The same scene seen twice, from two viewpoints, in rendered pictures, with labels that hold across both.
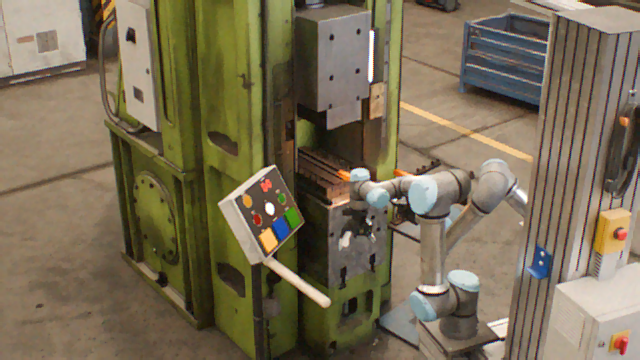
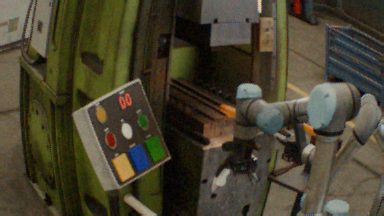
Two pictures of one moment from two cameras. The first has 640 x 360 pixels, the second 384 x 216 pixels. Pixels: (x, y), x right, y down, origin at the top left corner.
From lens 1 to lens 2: 1.01 m
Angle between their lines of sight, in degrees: 5
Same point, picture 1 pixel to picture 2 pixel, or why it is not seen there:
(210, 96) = (90, 16)
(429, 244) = (320, 168)
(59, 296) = not seen: outside the picture
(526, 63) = (363, 62)
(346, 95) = (234, 14)
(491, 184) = (368, 114)
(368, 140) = (258, 76)
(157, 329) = not seen: outside the picture
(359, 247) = (234, 197)
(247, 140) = (113, 52)
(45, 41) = (12, 25)
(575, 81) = not seen: outside the picture
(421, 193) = (321, 101)
